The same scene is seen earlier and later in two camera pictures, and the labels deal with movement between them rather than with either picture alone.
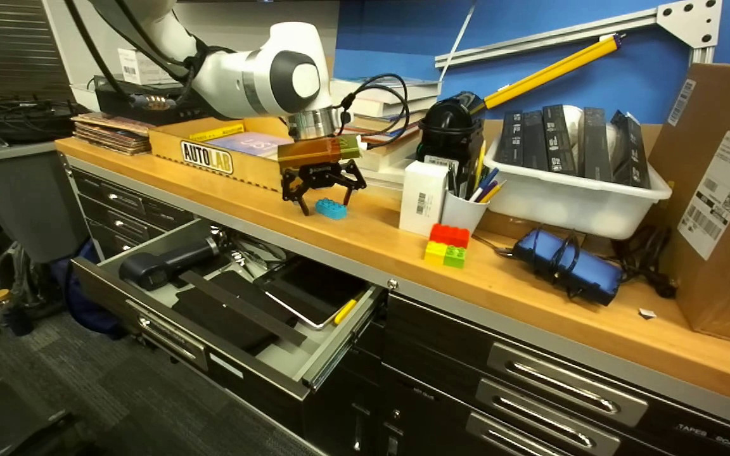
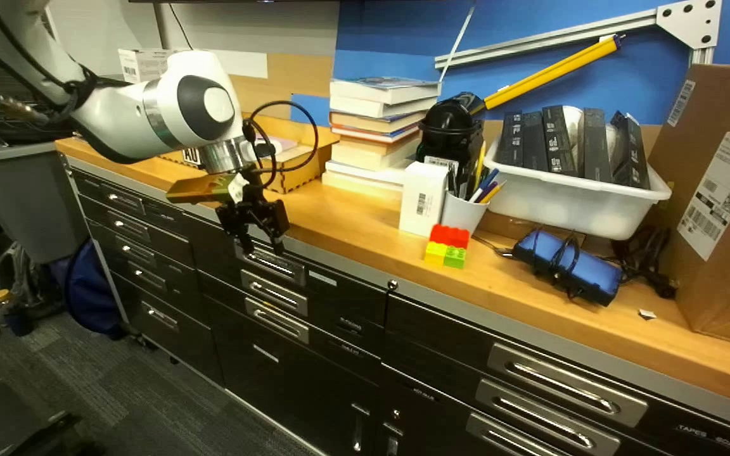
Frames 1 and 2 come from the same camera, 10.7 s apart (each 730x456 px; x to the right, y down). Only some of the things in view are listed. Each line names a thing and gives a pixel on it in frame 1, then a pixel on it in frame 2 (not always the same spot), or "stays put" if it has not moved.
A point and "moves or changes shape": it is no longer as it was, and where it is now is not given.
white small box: x=423 y=193 stays put
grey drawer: x=234 y=305 moves or changes shape
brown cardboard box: x=712 y=153 stays put
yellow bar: x=554 y=72 stays put
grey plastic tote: x=25 y=191 stays put
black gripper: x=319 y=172 -> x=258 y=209
